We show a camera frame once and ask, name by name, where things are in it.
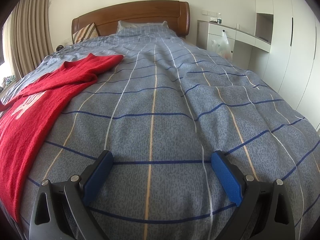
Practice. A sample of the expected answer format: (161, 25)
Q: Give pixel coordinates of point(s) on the white wardrobe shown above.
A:
(295, 42)

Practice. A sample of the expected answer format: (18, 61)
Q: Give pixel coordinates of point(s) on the beige curtain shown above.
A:
(27, 35)

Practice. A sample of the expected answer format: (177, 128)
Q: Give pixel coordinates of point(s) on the white plastic bag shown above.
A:
(221, 46)

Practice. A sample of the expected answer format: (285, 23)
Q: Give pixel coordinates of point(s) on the grey pillow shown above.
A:
(130, 27)

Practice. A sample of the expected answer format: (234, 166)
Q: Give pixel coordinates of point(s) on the white wall socket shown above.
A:
(209, 12)

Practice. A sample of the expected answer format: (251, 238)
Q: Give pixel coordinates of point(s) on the red sweater with white rabbit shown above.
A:
(37, 110)

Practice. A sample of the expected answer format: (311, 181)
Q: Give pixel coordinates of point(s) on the wooden headboard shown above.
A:
(140, 12)

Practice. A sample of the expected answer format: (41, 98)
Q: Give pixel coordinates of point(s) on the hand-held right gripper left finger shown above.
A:
(97, 177)

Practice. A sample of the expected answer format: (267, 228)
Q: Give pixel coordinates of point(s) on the striped cushion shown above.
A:
(85, 33)

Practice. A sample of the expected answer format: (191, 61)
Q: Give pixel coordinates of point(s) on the white desk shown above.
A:
(240, 36)

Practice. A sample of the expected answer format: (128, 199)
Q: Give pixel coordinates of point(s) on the blue checked duvet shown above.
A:
(175, 105)

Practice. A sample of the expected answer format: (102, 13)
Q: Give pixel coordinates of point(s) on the plastic bottle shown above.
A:
(219, 18)

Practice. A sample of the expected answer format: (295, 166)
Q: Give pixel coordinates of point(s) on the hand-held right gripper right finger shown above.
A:
(227, 177)

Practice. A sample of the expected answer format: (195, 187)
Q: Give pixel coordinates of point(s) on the colourful cloth pile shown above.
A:
(6, 81)

